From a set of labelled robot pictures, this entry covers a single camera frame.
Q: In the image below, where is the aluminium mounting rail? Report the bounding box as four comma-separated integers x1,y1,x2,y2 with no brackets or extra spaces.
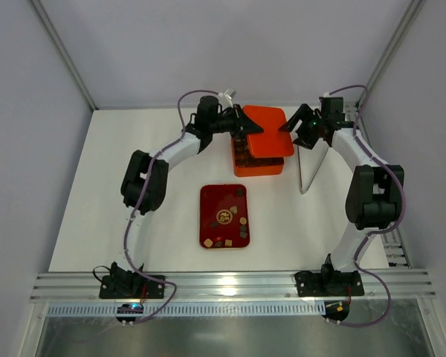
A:
30,268,436,302

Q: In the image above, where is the orange box lid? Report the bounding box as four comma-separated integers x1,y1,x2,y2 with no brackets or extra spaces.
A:
243,106,294,158

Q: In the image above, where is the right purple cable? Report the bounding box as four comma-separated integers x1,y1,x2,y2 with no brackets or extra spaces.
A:
321,84,408,328

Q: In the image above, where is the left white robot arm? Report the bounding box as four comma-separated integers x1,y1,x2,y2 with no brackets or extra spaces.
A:
101,90,264,298

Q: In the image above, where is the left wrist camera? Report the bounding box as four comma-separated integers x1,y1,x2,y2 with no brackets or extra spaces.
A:
218,89,236,108

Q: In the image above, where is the orange chocolate box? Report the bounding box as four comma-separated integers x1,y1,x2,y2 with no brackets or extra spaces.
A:
231,138,285,178

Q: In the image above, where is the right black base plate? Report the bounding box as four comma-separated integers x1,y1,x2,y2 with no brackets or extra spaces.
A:
294,271,365,298

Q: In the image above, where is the red lacquer tray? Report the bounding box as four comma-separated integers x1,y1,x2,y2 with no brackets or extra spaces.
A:
198,184,251,250

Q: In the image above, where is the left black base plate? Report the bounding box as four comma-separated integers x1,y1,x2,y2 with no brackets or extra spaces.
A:
93,263,165,300

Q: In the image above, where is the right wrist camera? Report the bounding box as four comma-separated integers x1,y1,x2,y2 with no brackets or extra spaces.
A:
319,92,331,102

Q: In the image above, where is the beige round chocolate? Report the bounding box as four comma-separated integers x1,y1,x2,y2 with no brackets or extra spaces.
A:
204,239,213,248

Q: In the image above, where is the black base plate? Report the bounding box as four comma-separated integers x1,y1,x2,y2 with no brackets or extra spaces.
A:
294,271,365,298
93,263,165,300

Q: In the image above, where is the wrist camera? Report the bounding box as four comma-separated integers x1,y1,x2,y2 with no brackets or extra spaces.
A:
319,92,331,102
218,89,236,108

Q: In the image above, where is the slotted cable duct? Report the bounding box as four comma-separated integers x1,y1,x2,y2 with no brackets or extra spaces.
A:
46,300,326,318

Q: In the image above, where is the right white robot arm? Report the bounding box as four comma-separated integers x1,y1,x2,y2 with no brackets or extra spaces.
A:
280,97,406,298

